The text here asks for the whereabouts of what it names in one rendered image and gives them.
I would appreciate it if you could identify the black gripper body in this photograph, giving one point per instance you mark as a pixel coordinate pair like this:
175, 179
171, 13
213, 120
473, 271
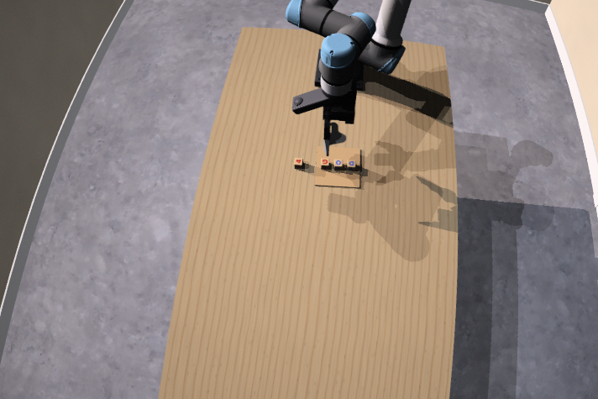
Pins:
343, 108

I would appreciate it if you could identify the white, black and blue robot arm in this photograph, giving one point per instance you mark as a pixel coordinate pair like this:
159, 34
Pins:
345, 39

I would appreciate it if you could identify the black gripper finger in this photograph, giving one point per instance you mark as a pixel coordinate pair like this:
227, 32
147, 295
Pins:
335, 137

